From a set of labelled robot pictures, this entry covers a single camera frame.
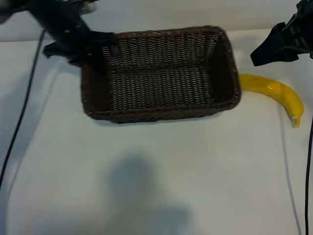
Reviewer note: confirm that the dark brown wicker basket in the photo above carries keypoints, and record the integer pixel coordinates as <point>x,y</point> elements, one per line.
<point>159,73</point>

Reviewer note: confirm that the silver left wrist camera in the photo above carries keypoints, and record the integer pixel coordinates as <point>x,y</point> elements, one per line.
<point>90,6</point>

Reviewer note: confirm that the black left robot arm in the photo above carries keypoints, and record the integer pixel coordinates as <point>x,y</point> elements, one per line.
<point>12,8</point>

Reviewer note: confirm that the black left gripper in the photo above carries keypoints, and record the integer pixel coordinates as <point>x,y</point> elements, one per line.
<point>63,24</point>

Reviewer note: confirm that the yellow banana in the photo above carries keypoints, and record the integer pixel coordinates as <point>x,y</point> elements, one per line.
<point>276,89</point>

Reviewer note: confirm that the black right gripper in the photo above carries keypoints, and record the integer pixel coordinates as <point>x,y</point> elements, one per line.
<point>302,29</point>

